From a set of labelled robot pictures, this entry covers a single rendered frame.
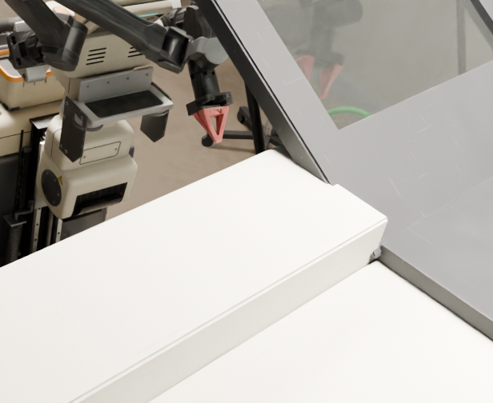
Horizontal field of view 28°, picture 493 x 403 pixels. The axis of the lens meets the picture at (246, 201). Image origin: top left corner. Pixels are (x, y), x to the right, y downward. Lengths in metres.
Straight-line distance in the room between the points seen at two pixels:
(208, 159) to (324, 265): 2.96
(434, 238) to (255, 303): 0.39
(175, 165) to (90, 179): 1.55
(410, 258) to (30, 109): 1.65
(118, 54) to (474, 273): 1.32
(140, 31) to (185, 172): 2.13
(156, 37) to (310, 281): 0.91
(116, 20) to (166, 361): 1.05
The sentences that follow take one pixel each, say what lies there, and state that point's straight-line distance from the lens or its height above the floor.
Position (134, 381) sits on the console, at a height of 1.52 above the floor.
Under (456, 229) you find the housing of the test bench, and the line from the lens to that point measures 1.61.
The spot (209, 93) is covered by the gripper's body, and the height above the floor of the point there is 1.30.
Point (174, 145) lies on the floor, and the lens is 4.37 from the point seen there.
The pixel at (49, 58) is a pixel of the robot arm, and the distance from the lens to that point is 2.35.
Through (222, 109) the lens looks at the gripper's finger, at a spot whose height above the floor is 1.27.
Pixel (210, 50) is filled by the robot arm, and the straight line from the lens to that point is 2.12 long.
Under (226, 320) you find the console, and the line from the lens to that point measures 1.25.
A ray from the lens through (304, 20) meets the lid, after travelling 1.70.
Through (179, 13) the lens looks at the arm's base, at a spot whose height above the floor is 1.23.
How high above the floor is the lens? 2.37
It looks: 35 degrees down
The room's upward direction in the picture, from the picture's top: 15 degrees clockwise
